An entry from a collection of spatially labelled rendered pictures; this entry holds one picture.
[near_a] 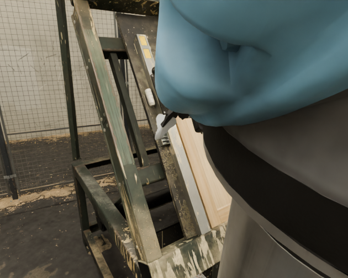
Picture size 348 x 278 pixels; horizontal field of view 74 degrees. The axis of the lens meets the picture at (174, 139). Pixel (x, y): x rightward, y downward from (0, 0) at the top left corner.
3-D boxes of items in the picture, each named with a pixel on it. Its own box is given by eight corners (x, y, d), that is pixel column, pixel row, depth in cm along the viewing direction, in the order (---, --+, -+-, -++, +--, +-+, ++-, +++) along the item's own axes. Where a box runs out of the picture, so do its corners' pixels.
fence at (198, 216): (196, 234, 97) (201, 235, 94) (133, 39, 114) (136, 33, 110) (205, 230, 100) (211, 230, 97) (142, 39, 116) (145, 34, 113)
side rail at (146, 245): (137, 260, 89) (148, 263, 80) (70, 17, 108) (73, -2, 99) (151, 253, 92) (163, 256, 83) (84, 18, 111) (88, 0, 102)
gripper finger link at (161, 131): (151, 128, 68) (173, 107, 65) (157, 143, 65) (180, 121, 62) (143, 124, 66) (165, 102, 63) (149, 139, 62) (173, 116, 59)
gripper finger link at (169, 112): (167, 127, 64) (190, 106, 62) (169, 132, 63) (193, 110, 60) (156, 121, 61) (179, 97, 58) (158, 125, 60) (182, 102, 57)
